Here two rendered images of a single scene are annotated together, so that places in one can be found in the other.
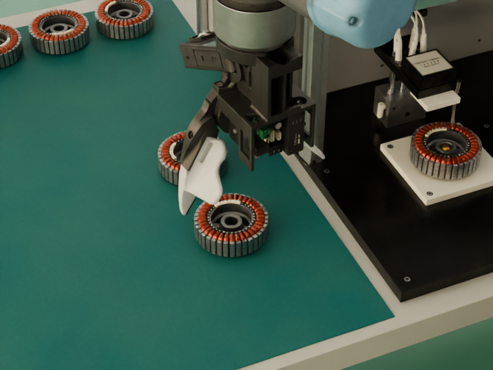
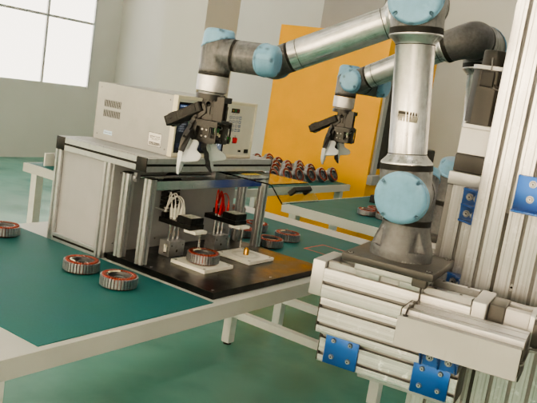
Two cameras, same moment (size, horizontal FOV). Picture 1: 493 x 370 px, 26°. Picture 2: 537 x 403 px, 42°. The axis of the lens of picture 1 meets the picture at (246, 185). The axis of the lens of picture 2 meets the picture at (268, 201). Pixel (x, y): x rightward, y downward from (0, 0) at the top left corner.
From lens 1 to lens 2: 1.17 m
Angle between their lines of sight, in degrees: 43
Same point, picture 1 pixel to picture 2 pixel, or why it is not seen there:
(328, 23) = (260, 64)
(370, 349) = (206, 316)
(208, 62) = (185, 113)
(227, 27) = (208, 83)
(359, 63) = not seen: hidden behind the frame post
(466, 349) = not seen: outside the picture
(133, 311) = (88, 305)
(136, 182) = (54, 273)
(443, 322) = (232, 308)
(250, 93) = (209, 117)
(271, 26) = (224, 84)
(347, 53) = not seen: hidden behind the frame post
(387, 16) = (277, 64)
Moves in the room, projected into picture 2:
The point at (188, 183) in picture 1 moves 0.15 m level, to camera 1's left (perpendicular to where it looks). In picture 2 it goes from (182, 157) to (121, 152)
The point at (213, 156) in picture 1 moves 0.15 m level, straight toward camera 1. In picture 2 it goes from (192, 145) to (224, 155)
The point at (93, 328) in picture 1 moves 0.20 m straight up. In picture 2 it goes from (72, 310) to (80, 235)
